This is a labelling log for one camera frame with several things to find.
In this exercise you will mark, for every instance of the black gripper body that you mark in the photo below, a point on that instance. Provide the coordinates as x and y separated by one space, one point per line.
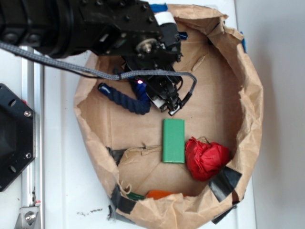
150 45

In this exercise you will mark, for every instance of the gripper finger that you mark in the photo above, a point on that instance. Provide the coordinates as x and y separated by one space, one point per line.
172 98
155 99

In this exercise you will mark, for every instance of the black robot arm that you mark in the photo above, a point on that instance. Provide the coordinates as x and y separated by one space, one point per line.
62 28

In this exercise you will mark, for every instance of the green rectangular block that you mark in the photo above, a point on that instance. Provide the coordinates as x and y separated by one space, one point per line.
173 141

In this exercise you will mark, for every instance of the red crumpled cloth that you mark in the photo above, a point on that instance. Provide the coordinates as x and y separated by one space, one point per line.
205 159

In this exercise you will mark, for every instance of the brown paper bag bin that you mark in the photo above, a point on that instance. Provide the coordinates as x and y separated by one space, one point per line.
226 107

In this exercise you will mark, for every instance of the orange object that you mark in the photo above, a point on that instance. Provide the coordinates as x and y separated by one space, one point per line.
158 194

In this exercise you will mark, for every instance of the dark green object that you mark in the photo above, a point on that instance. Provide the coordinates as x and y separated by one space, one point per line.
135 196

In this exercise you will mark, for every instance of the white tray board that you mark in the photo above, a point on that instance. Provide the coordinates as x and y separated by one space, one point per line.
73 196

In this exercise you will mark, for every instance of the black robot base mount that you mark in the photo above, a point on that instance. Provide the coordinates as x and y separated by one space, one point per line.
16 136

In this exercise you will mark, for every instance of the aluminium extrusion rail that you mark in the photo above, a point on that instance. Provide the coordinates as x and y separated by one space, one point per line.
32 91

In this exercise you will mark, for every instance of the metal corner bracket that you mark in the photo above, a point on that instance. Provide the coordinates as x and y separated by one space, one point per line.
28 218

